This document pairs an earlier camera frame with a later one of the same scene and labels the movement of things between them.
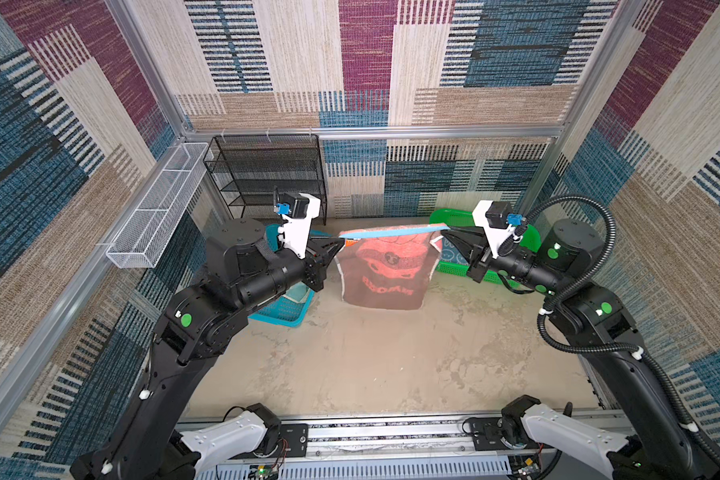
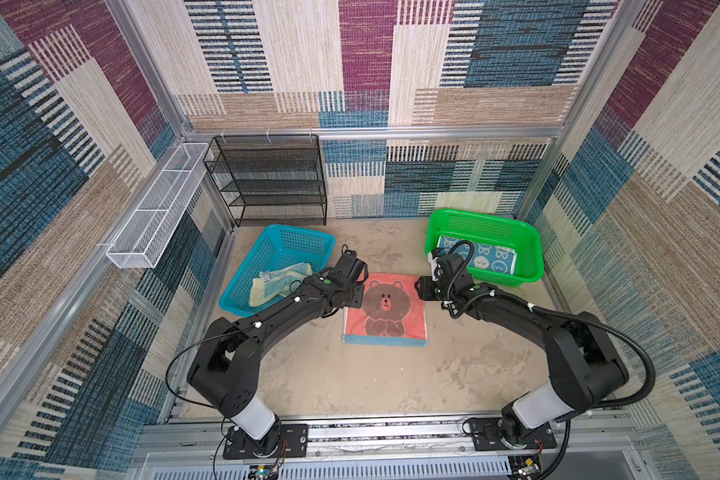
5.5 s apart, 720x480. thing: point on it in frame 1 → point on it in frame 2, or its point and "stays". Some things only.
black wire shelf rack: [247, 169] stays
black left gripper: [314, 264] → [358, 295]
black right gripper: [479, 255] → [424, 289]
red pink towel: [390, 271] → [391, 313]
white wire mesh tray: [142, 238] stays
